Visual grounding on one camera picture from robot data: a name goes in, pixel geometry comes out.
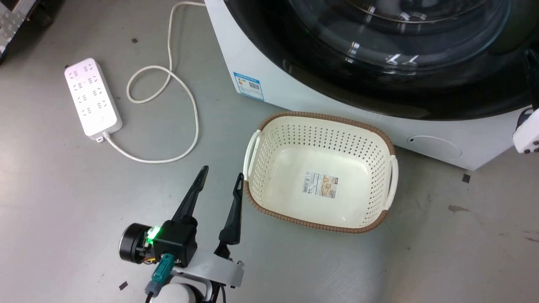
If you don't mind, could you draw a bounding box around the teal connector black cable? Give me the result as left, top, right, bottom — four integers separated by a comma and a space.
145, 253, 176, 303

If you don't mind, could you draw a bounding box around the white front-load washing machine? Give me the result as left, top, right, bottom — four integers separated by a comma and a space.
204, 0, 539, 171

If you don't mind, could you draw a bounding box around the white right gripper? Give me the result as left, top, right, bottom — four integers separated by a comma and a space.
512, 49, 539, 154

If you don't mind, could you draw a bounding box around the round white filter cover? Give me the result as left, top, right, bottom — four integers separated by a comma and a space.
408, 135, 463, 159

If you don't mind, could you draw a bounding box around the silver aluminium frame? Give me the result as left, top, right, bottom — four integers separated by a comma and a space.
0, 0, 39, 53

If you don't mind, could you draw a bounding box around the white power strip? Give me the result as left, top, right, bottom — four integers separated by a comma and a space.
64, 58, 123, 143

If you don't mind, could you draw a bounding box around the cream laundry basket brown rim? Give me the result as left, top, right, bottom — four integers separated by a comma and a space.
243, 111, 399, 234

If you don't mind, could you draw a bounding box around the white power cable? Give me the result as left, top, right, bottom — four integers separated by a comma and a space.
104, 1, 207, 164

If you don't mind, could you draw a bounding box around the blue energy label sticker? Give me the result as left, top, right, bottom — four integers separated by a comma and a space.
233, 72, 265, 102

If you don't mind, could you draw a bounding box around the black glass washing machine door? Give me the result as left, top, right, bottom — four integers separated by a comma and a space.
223, 0, 539, 121

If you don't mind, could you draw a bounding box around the black and grey left gripper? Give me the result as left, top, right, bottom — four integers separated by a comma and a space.
119, 165, 245, 289

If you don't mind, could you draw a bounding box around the paper product label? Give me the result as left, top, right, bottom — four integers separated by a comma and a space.
302, 171, 339, 199

